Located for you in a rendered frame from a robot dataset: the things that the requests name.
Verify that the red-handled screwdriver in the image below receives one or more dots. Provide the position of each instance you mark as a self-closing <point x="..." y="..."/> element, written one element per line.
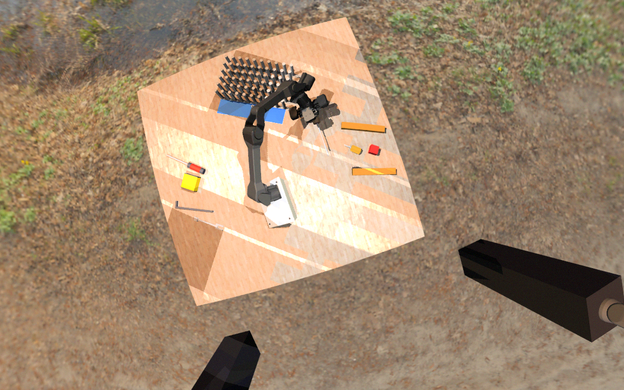
<point x="192" y="166"/>

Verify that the blue flat strip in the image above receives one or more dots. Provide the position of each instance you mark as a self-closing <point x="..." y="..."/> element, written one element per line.
<point x="242" y="109"/>

